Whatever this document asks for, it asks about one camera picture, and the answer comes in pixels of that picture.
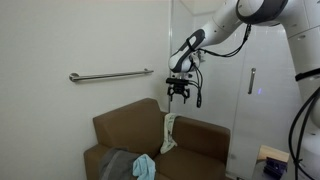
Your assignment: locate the brown armchair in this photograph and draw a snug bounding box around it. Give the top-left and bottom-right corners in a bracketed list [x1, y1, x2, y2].
[84, 98, 230, 180]

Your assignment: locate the blue towel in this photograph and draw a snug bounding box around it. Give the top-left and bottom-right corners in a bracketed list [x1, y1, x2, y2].
[132, 154, 156, 180]

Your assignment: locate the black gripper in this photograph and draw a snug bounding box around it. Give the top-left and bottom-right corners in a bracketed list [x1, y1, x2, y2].
[167, 84, 190, 104]

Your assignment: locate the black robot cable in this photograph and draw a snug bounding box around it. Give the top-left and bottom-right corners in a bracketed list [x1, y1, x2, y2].
[186, 23, 320, 180]

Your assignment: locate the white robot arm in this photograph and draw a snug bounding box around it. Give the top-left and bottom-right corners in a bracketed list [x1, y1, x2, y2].
[169, 0, 320, 98]

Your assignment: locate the metal towel bar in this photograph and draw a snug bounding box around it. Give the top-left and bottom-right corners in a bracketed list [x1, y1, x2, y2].
[69, 69, 153, 82]

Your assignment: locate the metal shower door handle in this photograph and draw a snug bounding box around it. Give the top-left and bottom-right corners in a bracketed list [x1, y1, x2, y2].
[248, 68, 256, 94]

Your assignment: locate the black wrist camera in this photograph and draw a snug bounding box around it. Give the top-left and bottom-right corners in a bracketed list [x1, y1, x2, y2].
[166, 78, 189, 85]

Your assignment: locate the white towel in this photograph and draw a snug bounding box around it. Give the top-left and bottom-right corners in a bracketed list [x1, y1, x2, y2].
[160, 113, 178, 154]

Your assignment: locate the grey towel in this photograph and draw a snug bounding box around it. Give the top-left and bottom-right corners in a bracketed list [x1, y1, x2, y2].
[98, 148, 138, 180]

